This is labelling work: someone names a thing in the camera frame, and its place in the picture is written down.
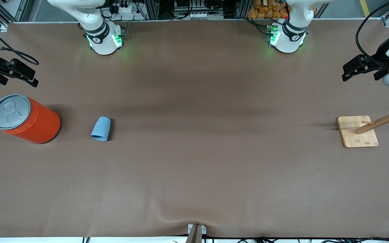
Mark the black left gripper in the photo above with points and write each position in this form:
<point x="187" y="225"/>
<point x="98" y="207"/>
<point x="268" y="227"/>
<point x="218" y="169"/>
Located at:
<point x="382" y="54"/>

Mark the light blue plastic cup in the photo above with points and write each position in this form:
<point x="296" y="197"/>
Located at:
<point x="101" y="128"/>

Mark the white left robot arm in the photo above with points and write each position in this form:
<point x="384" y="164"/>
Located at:
<point x="290" y="37"/>

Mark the wooden cup rack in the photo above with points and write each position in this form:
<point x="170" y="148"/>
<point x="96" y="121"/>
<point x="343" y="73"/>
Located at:
<point x="356" y="133"/>

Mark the orange can with grey lid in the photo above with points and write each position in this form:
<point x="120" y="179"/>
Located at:
<point x="35" y="123"/>

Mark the orange snack bags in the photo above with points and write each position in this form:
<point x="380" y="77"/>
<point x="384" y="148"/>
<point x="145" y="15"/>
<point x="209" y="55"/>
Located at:
<point x="265" y="8"/>

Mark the white power strip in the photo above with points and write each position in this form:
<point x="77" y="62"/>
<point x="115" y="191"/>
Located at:
<point x="127" y="9"/>

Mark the brown table cloth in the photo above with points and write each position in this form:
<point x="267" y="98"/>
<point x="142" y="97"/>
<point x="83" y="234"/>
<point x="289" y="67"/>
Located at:
<point x="194" y="152"/>

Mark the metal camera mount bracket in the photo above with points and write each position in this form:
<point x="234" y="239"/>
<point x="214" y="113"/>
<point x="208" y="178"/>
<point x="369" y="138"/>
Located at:
<point x="204" y="230"/>

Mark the brown camera pole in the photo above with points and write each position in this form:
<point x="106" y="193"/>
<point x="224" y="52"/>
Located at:
<point x="194" y="236"/>

